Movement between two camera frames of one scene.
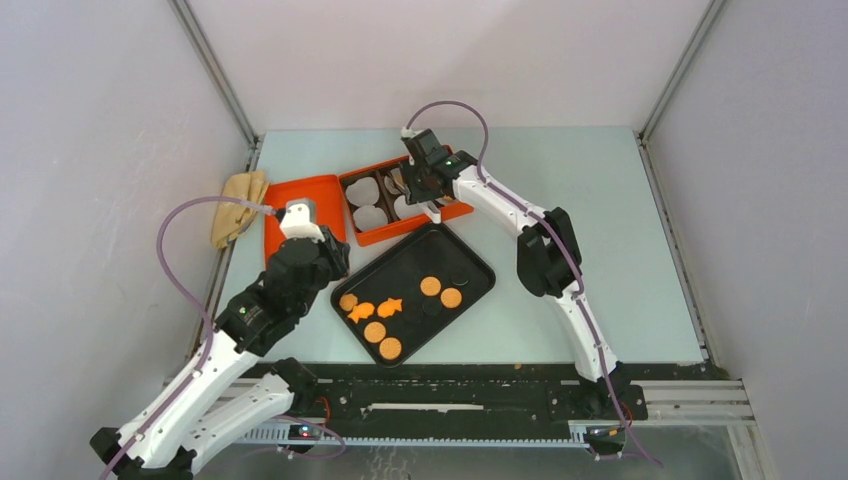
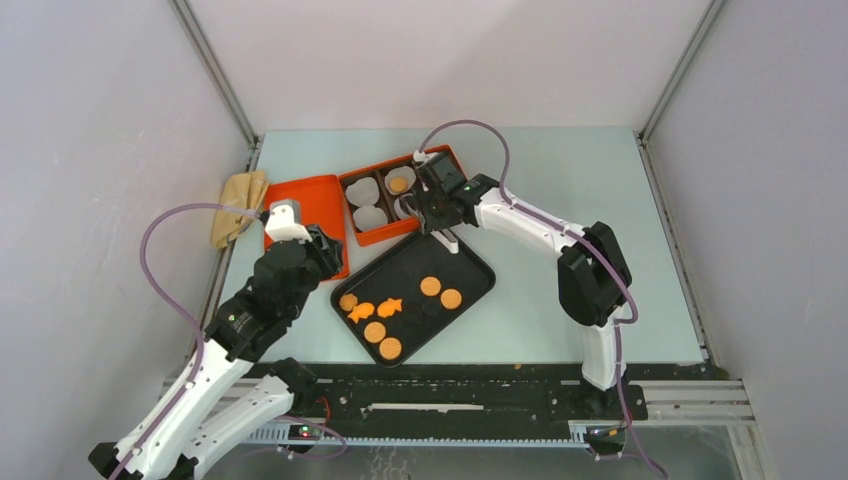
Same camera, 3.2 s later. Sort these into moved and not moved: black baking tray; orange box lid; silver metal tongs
Moved: silver metal tongs
Not moved: orange box lid; black baking tray
